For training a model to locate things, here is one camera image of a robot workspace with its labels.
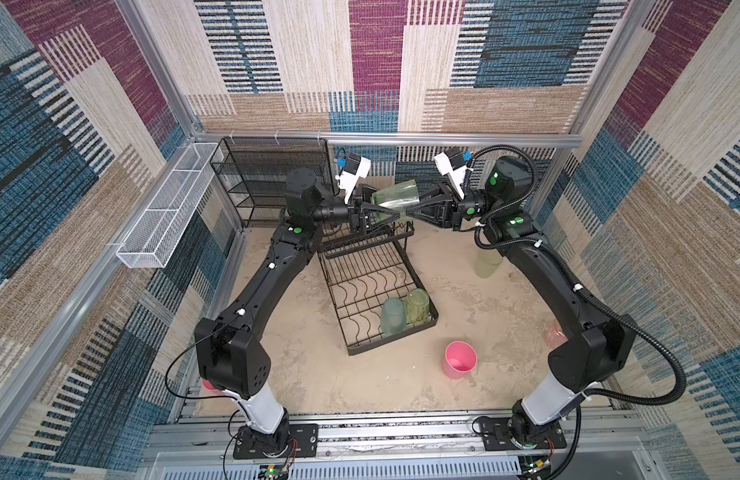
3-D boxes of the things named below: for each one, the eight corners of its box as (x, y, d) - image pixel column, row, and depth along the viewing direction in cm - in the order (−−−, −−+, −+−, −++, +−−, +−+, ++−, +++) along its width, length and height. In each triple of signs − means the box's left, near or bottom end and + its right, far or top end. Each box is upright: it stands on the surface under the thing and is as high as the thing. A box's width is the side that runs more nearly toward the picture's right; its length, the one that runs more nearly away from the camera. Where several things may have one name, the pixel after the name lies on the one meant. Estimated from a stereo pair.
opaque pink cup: (445, 379, 85) (453, 366, 76) (441, 355, 89) (448, 340, 80) (475, 379, 85) (486, 366, 76) (470, 355, 89) (480, 340, 80)
